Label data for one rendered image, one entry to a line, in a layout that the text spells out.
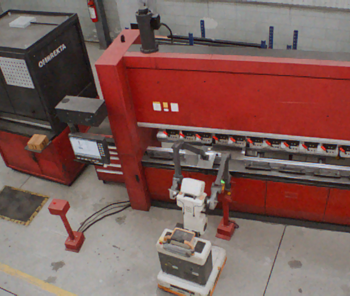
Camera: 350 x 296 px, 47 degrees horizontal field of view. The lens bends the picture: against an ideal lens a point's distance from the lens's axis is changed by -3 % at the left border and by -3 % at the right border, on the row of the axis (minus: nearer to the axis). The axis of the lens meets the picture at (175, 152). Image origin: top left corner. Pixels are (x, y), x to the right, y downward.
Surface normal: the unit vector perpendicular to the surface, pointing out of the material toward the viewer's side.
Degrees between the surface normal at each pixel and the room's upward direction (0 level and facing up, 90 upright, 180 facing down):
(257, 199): 90
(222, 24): 90
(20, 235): 0
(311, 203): 90
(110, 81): 90
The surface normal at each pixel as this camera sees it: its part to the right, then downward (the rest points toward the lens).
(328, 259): -0.11, -0.75
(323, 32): -0.41, 0.63
